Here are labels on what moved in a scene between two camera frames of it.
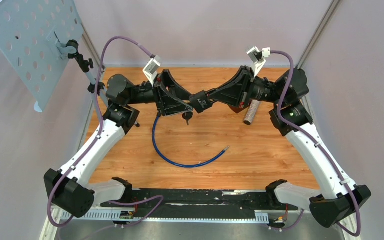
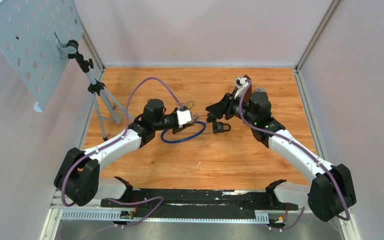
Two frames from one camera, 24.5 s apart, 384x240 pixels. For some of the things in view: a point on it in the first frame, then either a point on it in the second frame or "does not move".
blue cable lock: x=192 y=165 -> x=196 y=122
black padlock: x=200 y=101 -> x=218 y=127
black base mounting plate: x=196 y=203 does not move
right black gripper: x=236 y=98 -> x=224 y=107
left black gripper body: x=159 y=93 -> x=175 y=129
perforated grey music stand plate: x=33 y=35 does not move
